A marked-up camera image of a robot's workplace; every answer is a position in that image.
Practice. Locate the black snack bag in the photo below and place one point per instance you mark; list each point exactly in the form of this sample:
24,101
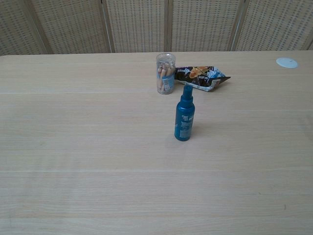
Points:
203,76

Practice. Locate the woven rattan folding screen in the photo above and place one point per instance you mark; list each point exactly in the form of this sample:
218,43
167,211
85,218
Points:
156,24

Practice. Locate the blue spray bottle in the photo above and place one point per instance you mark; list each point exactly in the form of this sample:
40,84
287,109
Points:
184,117

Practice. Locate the clear plastic sausage jar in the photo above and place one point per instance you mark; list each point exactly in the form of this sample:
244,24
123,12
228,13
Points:
165,73

